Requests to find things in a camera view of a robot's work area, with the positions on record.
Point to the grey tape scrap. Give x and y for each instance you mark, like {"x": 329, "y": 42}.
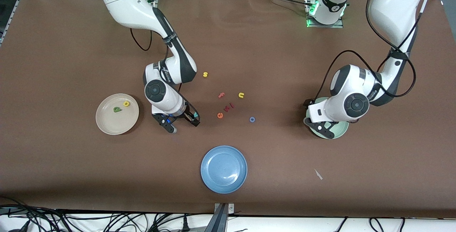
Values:
{"x": 318, "y": 174}

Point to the blue plate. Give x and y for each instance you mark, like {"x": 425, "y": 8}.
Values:
{"x": 224, "y": 169}

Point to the pale green plate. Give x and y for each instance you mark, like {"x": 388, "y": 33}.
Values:
{"x": 343, "y": 127}

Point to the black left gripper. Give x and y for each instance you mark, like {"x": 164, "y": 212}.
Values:
{"x": 307, "y": 102}

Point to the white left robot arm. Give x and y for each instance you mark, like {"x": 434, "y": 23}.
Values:
{"x": 392, "y": 7}

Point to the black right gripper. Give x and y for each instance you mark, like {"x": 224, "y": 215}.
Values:
{"x": 186, "y": 113}

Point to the aluminium table edge bracket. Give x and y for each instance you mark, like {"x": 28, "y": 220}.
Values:
{"x": 221, "y": 221}

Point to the brown paper table cover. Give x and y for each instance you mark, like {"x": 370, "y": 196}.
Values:
{"x": 249, "y": 46}

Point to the black power plug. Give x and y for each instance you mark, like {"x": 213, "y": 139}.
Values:
{"x": 185, "y": 226}

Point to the beige brown plate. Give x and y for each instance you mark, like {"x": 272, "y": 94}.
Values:
{"x": 117, "y": 121}

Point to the pink letter f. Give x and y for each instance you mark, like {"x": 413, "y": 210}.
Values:
{"x": 221, "y": 95}

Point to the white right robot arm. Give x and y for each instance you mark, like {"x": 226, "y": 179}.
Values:
{"x": 124, "y": 0}

